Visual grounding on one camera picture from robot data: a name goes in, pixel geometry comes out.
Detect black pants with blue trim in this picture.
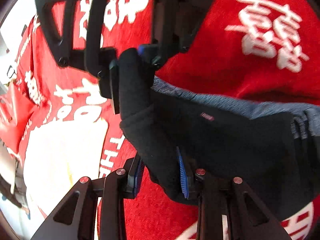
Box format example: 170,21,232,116
117,48,320,222

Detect red wedding bedspread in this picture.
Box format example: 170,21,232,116
15,0,320,240

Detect red gift bag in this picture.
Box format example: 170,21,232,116
0,82,37,154

